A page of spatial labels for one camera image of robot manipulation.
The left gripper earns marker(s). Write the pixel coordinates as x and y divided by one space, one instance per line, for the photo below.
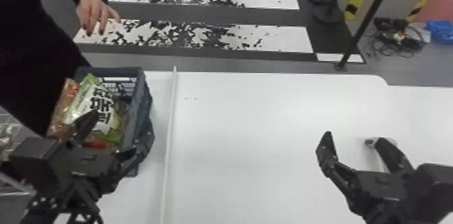
88 165

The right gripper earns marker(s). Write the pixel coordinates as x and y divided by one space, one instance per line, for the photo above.
384 193

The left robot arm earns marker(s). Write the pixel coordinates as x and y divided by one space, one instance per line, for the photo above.
76 204

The green snack packet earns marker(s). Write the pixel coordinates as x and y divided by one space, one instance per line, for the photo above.
99 106

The blue basket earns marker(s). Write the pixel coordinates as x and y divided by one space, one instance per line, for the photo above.
139 112

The orange snack packet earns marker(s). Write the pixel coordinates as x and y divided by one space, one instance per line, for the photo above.
63 106

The person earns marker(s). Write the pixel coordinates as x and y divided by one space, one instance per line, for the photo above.
28 48

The person's hand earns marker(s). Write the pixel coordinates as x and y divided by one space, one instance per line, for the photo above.
92 11

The blue tray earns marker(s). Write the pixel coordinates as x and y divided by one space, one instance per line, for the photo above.
440 31

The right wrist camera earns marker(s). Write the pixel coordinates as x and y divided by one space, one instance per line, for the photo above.
435 190

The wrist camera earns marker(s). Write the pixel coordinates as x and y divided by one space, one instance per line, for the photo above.
33 161
435 190

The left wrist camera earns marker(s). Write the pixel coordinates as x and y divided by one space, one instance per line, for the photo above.
33 161

